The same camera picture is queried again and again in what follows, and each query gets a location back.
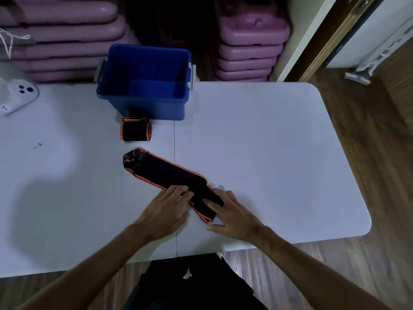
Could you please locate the person's right hand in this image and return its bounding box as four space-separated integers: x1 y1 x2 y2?
202 188 269 246

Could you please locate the person's left hand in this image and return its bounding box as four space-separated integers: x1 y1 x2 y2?
135 185 196 243

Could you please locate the black orange-trimmed wrap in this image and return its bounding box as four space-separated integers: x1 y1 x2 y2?
120 108 152 142
122 147 225 224

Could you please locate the person's left forearm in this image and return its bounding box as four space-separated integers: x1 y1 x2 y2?
15 223 153 310

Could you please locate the person's right forearm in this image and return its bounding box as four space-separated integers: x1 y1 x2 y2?
255 226 392 310

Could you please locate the person's black clothing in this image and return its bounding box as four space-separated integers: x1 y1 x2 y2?
123 253 269 310

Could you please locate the rolled black orange-trimmed wrap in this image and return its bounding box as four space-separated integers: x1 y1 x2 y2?
120 108 152 142

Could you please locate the blue plastic storage bin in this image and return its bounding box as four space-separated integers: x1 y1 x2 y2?
96 44 197 122

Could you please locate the narrow stack of purple stools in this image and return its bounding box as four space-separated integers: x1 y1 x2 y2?
213 0 291 82

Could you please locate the white stick vacuum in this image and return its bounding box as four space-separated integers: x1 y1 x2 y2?
344 16 413 86

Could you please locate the white smartphone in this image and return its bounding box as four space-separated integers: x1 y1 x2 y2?
0 79 40 117

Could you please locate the wide stack of purple stools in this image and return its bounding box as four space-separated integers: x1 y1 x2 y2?
0 0 140 83

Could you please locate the brown wooden door frame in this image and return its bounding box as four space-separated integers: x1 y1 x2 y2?
287 0 379 83

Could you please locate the white string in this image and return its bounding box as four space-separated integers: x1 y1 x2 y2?
0 27 31 60

